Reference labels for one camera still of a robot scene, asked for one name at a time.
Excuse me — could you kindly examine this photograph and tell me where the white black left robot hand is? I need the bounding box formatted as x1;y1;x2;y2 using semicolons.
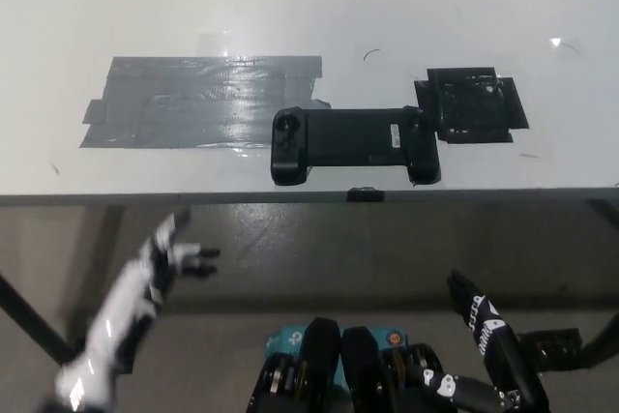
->
137;208;222;309

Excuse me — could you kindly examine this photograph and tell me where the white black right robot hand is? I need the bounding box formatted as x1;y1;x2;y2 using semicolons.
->
419;270;551;413

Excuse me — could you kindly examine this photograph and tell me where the black game controller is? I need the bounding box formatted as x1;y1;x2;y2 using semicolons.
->
269;105;442;188

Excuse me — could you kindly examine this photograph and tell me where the black floor tape patch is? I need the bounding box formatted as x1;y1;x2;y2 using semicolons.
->
516;328;582;371

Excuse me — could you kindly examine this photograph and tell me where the black table leg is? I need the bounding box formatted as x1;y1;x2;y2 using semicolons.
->
0;271;84;371

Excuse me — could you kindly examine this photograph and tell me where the black tape square patch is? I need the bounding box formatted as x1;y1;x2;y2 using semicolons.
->
413;64;531;146

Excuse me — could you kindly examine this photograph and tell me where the grey duct tape patch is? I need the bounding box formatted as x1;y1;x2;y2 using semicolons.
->
76;54;331;151

